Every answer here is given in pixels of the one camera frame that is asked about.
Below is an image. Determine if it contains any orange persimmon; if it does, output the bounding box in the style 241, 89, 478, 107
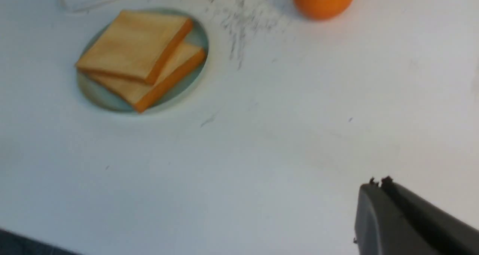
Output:
291, 0, 356, 21

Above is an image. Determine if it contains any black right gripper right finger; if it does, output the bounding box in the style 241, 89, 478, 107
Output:
381, 176, 478, 255

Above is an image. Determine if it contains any toast slice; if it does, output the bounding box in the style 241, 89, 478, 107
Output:
88, 42, 207, 113
75, 10, 194, 85

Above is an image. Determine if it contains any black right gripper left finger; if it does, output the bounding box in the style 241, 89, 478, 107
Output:
353, 177, 439, 255

